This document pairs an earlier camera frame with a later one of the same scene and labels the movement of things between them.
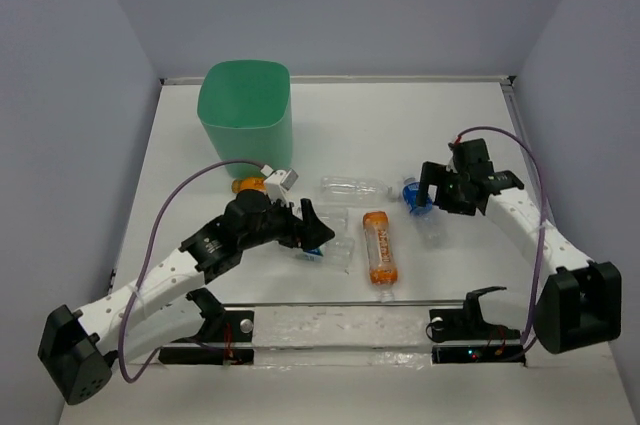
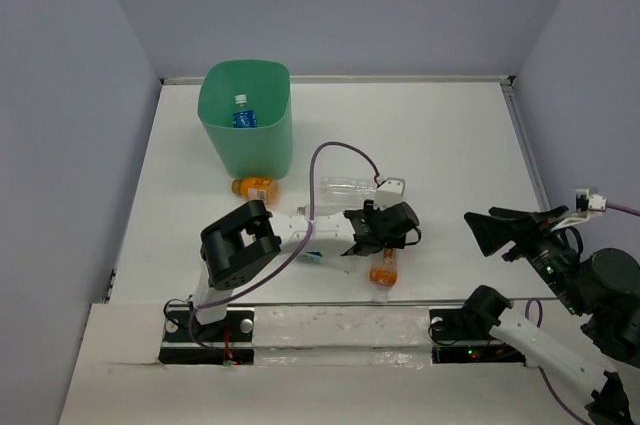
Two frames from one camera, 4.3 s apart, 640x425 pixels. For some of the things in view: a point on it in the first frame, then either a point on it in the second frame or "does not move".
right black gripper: x=436 y=173 -> x=532 y=225
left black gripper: x=314 y=232 -> x=368 y=209
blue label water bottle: x=427 y=222 -> x=243 y=117
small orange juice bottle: x=248 y=183 does not move
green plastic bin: x=245 y=107 does not move
